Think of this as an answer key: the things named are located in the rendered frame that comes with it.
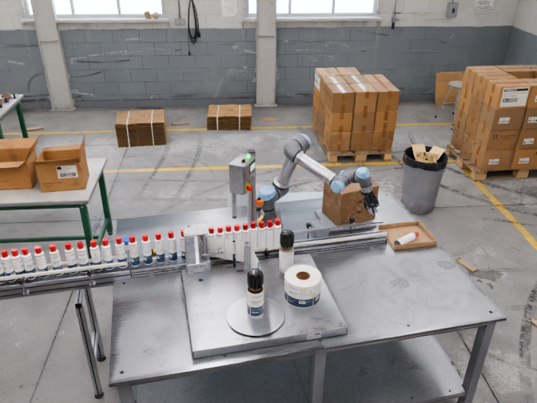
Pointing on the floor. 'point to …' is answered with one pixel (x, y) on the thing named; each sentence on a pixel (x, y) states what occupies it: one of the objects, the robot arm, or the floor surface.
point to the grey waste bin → (420, 189)
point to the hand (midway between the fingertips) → (372, 213)
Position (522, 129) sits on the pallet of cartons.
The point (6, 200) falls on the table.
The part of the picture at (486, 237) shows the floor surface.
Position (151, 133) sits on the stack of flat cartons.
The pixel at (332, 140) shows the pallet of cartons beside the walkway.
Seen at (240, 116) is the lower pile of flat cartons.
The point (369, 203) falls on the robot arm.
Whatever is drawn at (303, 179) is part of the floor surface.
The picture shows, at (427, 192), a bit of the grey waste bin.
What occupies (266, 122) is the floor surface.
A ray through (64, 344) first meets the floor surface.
